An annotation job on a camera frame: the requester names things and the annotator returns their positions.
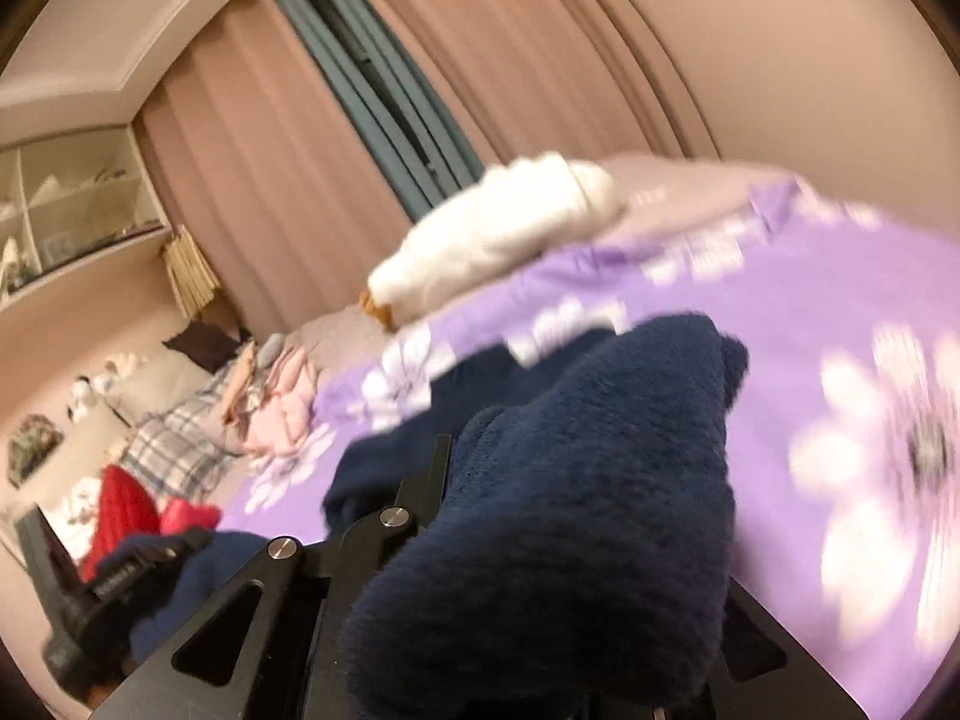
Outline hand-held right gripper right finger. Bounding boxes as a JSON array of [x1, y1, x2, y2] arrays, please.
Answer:
[[705, 583, 824, 720]]

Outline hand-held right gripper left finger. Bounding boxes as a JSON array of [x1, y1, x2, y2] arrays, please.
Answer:
[[90, 435, 455, 720]]

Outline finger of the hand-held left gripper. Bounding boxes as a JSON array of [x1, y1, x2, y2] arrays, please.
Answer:
[[96, 527, 216, 595]]

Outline navy fleece jacket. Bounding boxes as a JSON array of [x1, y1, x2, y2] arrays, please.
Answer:
[[131, 313, 751, 720]]

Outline white crumpled clothes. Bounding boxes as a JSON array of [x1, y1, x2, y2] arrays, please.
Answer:
[[60, 484, 106, 527]]

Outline pile of pink clothes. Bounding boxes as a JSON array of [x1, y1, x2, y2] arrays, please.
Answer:
[[225, 337, 322, 458]]

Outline red quilted garment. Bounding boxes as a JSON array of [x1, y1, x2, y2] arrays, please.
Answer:
[[79, 465, 222, 582]]

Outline green floral cloth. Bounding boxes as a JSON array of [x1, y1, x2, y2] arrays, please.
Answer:
[[7, 414, 62, 485]]

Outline small beige pillow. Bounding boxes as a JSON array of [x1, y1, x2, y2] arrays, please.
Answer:
[[112, 356, 218, 421]]

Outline cream plush toy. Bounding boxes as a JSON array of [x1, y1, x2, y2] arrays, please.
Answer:
[[105, 352, 151, 383]]

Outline dark brown pillow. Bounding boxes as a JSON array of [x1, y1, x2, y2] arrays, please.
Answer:
[[163, 319, 252, 372]]

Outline yellow tassel hanging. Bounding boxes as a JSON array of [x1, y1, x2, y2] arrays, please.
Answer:
[[161, 225, 224, 316]]

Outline purple floral blanket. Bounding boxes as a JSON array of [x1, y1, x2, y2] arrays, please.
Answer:
[[225, 180, 960, 720]]

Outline pink curtain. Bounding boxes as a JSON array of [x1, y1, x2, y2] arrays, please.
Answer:
[[330, 0, 721, 173], [135, 0, 410, 335]]

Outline white goose plush toy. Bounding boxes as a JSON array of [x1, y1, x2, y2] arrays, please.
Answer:
[[360, 152, 627, 331]]

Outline grey bed sheet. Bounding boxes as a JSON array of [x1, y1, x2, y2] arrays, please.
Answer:
[[300, 150, 796, 383]]

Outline blue-grey curtain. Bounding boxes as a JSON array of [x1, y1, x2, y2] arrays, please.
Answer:
[[262, 0, 485, 218]]

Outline white wall shelf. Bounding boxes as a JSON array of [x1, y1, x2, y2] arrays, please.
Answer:
[[0, 124, 170, 308]]

